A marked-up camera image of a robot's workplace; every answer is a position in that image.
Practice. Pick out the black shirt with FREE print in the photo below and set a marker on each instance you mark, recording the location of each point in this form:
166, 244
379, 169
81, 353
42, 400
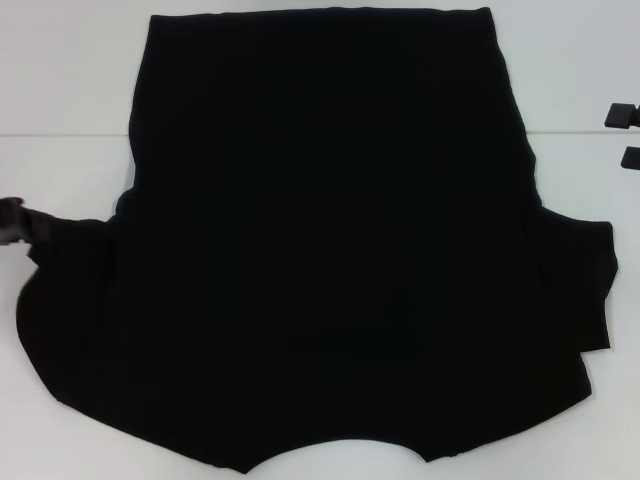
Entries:
325, 225

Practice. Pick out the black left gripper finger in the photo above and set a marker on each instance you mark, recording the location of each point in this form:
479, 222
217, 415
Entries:
11, 212

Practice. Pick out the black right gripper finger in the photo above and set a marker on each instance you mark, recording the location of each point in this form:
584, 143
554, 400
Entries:
632, 159
622, 116

